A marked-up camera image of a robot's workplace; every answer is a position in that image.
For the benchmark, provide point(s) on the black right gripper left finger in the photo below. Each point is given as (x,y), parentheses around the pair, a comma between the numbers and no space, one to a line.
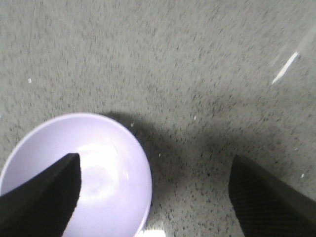
(43,206)

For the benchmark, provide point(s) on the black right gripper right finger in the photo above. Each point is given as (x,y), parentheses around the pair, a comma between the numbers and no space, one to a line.
(267,207)

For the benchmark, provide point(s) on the purple plastic bowl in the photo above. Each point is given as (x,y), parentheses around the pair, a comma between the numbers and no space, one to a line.
(116,181)

